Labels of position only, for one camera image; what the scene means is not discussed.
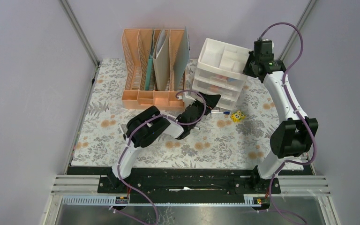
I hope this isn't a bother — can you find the yellow owl eraser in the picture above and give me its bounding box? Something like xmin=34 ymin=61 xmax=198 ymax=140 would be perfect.
xmin=231 ymin=110 xmax=246 ymax=122

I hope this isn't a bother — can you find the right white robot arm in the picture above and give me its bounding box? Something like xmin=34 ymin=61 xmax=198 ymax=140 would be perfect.
xmin=243 ymin=38 xmax=318 ymax=193

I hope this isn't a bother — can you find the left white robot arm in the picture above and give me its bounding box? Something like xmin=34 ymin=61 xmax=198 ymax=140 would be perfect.
xmin=107 ymin=90 xmax=221 ymax=193

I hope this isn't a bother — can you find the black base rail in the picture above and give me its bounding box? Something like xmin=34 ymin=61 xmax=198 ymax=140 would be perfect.
xmin=67 ymin=166 xmax=288 ymax=206

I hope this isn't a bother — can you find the light blue folder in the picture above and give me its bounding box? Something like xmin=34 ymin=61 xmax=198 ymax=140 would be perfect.
xmin=173 ymin=26 xmax=190 ymax=90

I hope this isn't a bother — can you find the orange plastic file organizer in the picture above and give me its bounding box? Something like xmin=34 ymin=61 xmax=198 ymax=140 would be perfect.
xmin=121 ymin=28 xmax=189 ymax=111

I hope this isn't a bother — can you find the floral patterned desk mat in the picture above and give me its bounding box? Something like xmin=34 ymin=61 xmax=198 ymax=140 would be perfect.
xmin=71 ymin=59 xmax=278 ymax=169

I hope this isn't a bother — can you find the orange cap grey highlighter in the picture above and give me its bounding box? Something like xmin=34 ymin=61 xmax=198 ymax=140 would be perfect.
xmin=209 ymin=87 xmax=221 ymax=93

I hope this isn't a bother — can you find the teal folder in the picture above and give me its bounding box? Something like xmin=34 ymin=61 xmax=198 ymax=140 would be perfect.
xmin=144 ymin=29 xmax=155 ymax=90

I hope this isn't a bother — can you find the blue cap whiteboard marker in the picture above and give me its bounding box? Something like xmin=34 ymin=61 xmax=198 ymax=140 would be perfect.
xmin=211 ymin=111 xmax=230 ymax=115

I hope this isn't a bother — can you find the white plastic drawer unit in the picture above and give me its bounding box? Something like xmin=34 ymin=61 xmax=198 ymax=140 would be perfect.
xmin=192 ymin=38 xmax=251 ymax=111

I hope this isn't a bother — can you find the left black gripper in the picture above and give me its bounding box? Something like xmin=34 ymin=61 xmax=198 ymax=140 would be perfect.
xmin=189 ymin=92 xmax=220 ymax=120

